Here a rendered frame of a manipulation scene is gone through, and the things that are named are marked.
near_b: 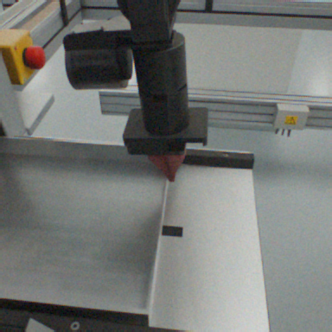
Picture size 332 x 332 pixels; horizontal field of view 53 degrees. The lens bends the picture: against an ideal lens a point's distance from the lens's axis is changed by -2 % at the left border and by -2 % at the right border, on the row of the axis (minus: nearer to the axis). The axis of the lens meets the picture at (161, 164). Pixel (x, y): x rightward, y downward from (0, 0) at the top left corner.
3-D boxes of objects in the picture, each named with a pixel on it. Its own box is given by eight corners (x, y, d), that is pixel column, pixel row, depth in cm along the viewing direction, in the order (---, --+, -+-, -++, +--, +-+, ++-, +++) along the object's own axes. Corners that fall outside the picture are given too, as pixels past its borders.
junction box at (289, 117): (272, 128, 133) (277, 109, 127) (271, 121, 137) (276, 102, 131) (303, 130, 132) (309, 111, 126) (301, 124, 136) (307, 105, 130)
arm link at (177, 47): (182, 40, 31) (186, 19, 36) (111, 43, 32) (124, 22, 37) (186, 102, 36) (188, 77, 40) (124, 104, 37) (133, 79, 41)
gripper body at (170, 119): (133, 119, 46) (124, 70, 41) (207, 118, 44) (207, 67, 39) (124, 150, 41) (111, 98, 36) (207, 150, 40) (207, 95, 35)
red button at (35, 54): (21, 73, 57) (14, 50, 54) (30, 62, 60) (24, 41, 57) (41, 73, 57) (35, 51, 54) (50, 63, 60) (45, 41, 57)
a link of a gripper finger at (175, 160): (143, 162, 51) (134, 111, 45) (190, 162, 50) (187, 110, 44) (136, 195, 46) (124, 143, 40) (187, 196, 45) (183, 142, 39)
